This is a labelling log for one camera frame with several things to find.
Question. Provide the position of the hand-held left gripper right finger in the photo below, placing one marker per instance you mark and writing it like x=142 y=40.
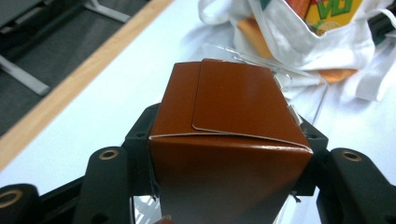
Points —
x=314 y=146

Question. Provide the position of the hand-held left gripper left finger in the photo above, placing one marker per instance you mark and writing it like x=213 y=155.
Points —
x=141 y=149

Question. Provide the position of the brown cardboard box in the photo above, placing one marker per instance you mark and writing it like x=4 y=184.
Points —
x=230 y=124

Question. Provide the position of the white patterned tote bag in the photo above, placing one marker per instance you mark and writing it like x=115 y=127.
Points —
x=327 y=49

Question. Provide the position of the yellow juice carton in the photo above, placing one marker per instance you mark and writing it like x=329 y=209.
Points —
x=327 y=12

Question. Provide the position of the white metal stand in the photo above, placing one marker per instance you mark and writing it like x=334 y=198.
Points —
x=21 y=77

